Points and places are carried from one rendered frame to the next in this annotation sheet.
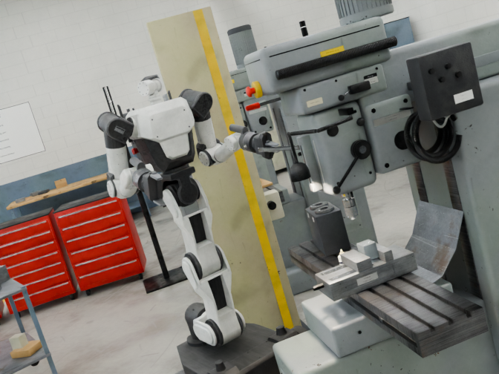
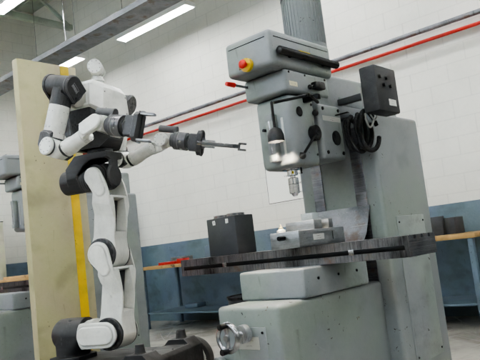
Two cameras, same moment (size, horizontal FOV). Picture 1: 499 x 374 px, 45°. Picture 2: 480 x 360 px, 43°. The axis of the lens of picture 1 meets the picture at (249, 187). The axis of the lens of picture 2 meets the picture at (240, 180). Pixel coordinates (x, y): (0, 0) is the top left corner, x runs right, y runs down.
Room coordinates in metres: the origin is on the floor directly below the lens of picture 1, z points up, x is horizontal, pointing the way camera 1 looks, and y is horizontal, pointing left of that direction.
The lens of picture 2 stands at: (0.20, 1.47, 0.98)
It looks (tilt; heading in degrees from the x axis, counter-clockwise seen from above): 6 degrees up; 323
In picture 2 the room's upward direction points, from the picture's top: 7 degrees counter-clockwise
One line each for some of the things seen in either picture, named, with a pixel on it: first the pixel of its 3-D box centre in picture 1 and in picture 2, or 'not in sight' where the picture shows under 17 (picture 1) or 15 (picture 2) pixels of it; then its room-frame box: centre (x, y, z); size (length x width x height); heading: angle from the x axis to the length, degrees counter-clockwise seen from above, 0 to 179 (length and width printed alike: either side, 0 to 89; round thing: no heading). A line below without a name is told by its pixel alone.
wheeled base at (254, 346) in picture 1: (227, 343); (115, 352); (2.79, 0.32, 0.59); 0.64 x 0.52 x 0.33; 31
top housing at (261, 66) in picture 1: (315, 57); (280, 62); (2.22, -0.36, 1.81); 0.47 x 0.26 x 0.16; 102
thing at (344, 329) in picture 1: (376, 306); (306, 278); (2.21, -0.35, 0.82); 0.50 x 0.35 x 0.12; 102
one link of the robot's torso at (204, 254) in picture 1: (194, 230); (107, 218); (2.77, 0.31, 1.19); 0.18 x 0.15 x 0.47; 121
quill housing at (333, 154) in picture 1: (336, 148); (288, 134); (2.21, -0.35, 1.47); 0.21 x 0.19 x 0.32; 12
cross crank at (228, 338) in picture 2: not in sight; (234, 336); (2.11, 0.14, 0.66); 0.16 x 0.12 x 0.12; 102
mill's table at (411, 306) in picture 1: (364, 279); (293, 256); (2.26, -0.34, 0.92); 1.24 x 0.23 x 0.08; 12
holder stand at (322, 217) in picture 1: (327, 226); (231, 234); (2.66, -0.29, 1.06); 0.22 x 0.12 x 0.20; 5
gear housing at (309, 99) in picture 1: (331, 90); (287, 90); (2.22, -0.39, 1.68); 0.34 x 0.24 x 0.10; 102
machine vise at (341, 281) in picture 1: (364, 266); (308, 233); (2.14, -0.33, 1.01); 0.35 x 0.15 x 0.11; 102
